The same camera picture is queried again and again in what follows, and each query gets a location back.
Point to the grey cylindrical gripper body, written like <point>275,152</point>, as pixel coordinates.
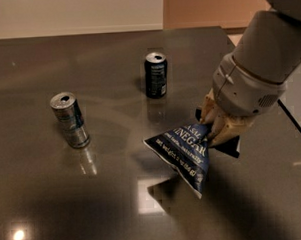
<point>244,89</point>

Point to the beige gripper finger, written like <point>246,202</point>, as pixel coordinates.
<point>225,127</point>
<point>209,109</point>

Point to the blue Kettle chip bag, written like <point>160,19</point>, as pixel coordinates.
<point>185,149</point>

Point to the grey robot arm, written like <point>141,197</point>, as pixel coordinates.
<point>270,48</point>

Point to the black drink can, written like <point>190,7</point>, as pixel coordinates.
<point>155,67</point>

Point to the silver blue drink can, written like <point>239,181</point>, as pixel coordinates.
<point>67,111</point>

